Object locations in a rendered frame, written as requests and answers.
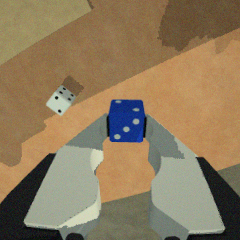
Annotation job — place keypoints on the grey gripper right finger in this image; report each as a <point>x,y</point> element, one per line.
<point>188,198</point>

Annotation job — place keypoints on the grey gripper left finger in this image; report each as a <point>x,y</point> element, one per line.
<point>61,194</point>

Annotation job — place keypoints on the blue die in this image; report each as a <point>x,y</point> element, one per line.
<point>126,120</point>

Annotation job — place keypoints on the tan square mat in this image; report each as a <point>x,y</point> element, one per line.
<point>23,23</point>

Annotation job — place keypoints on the white die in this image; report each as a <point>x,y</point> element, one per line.
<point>61,100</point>

